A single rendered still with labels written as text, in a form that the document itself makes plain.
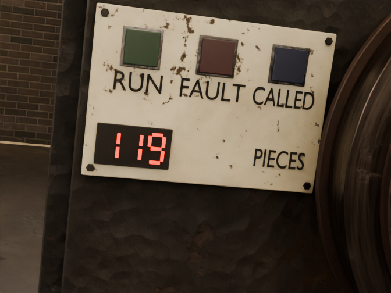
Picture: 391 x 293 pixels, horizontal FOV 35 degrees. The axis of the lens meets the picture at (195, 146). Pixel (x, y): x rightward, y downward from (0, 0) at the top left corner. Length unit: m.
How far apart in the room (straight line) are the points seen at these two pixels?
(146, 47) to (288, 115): 0.17
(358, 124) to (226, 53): 0.17
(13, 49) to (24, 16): 0.35
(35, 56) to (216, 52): 6.02
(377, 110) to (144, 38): 0.24
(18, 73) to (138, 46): 6.04
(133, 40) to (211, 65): 0.09
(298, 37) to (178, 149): 0.18
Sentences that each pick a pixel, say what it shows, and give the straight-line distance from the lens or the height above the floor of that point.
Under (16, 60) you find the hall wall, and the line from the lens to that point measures 6.66.
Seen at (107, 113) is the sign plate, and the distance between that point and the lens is 0.65.
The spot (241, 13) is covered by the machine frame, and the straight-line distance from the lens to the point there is 0.68.
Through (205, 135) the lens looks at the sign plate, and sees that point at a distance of 0.66.
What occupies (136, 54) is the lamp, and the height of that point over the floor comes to 1.19.
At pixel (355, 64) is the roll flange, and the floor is 1.21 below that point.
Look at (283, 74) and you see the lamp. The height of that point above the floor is 1.19.
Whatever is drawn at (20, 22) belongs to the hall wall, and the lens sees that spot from 6.65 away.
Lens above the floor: 1.20
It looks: 9 degrees down
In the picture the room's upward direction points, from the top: 7 degrees clockwise
